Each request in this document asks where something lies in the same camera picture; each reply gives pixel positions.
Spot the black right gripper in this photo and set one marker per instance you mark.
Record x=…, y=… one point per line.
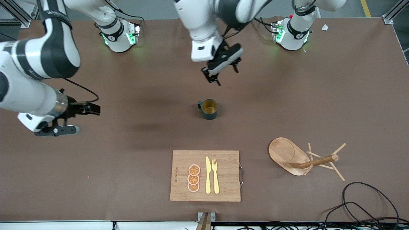
x=73, y=110

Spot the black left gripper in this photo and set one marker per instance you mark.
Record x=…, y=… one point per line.
x=226, y=51

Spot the dark green ribbed cup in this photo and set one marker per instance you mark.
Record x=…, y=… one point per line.
x=210, y=115

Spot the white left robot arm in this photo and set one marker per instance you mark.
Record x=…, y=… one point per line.
x=204, y=19

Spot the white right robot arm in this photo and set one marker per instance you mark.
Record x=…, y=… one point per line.
x=32, y=57

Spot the wooden cup rack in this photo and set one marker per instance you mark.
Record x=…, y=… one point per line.
x=284, y=153

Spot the wooden cutting board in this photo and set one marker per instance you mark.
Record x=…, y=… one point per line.
x=223, y=159

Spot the toy orange slice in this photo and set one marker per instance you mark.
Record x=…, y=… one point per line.
x=194, y=169
x=193, y=187
x=193, y=180

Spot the yellow plastic knife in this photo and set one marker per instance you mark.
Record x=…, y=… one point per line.
x=208, y=179

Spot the small white paper scrap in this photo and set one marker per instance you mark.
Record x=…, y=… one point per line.
x=325, y=27

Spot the yellow plastic fork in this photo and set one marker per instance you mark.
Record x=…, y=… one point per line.
x=216, y=182

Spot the aluminium frame profile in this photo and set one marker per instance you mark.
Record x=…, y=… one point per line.
x=24, y=22
x=388, y=19

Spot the white table edge rail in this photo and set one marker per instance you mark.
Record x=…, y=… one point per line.
x=64, y=226

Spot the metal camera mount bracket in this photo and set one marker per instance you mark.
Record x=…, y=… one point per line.
x=206, y=220

